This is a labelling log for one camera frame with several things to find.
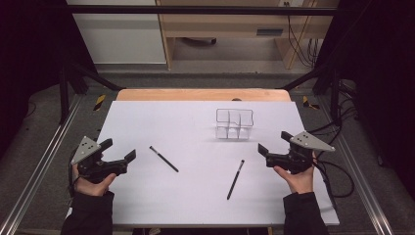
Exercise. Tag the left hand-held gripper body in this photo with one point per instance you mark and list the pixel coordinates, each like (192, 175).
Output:
(87, 150)

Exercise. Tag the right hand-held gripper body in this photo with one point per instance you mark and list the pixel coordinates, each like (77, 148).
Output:
(308, 142)

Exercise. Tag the clear plastic organizer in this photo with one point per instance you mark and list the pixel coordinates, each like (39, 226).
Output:
(234, 132)

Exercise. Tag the person's left hand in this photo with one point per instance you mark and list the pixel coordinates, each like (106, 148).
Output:
(93, 188)

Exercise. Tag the person's right hand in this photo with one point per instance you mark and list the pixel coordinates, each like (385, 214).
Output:
(301, 182)

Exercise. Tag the yellow clamp right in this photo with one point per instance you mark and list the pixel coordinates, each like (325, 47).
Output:
(306, 102)

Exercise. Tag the yellow clamp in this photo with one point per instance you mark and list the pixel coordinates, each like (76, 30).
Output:
(99, 102)
(306, 102)

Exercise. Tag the yellow clamp left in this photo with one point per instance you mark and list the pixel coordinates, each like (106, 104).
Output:
(99, 102)

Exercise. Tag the black metal stand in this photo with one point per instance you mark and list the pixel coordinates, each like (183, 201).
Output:
(334, 98)
(64, 98)

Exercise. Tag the white table board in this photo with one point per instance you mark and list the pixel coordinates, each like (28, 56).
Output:
(195, 196)

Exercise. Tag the wooden table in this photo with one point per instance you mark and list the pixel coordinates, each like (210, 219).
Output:
(195, 94)

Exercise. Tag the black curtain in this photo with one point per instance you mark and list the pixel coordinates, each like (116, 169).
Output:
(385, 81)
(29, 65)

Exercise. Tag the white cabinet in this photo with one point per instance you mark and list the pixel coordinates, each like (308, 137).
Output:
(120, 39)

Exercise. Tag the wooden desk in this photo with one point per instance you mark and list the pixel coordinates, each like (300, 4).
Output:
(221, 24)

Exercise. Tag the aluminium rail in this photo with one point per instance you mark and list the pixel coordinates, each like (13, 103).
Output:
(362, 182)
(42, 163)

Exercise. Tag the black horizontal frame bar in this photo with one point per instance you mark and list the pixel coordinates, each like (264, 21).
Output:
(195, 9)

